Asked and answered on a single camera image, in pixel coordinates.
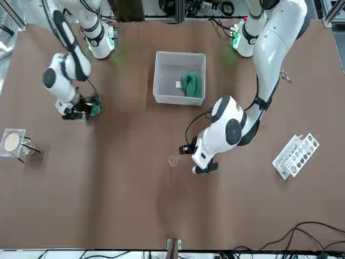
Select white translucent plastic box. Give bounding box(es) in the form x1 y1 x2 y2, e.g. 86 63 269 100
153 51 207 107

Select small clear glass vessel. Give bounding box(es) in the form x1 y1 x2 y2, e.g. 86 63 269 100
21 137 36 156

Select metal crucible tongs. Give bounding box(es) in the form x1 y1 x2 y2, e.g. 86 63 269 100
280 68 293 85

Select white test tube rack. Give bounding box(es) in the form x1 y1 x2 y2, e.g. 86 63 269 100
271 132 321 180

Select square wire gauze mat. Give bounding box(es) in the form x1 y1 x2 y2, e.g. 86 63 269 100
1 128 26 158

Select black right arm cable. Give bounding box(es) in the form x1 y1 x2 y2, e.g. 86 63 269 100
85 77 100 96

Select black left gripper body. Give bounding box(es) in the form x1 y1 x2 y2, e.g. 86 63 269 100
179 135 198 155

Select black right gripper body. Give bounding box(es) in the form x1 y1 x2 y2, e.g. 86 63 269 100
62 100 88 121

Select person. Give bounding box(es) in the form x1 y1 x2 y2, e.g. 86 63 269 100
108 0 147 23

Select aluminium frame post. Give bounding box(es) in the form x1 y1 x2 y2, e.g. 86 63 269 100
166 238 182 259
172 0 185 24

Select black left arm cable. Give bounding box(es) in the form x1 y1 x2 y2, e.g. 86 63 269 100
185 107 215 148

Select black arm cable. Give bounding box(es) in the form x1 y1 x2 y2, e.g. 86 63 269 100
185 107 215 148
85 77 100 96

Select long black bench cable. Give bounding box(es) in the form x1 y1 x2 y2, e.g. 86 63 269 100
233 221 345 259

